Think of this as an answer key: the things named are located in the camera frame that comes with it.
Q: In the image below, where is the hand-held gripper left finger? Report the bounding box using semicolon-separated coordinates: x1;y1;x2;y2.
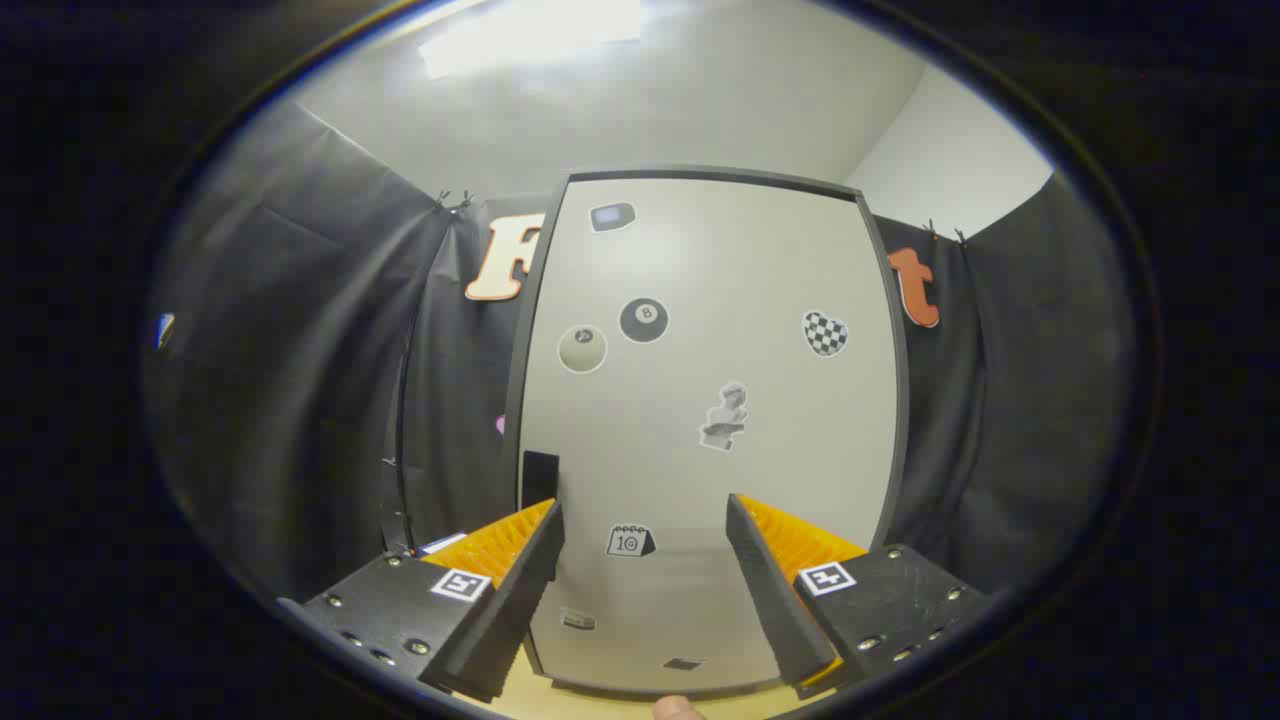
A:
278;498;566;704

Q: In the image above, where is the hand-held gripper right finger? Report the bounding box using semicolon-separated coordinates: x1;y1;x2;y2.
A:
725;492;991;701

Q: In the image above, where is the black door handle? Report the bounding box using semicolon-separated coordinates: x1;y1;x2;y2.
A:
522;450;561;511

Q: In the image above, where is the dark grey cabinet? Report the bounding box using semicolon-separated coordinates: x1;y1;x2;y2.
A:
500;165;913;701

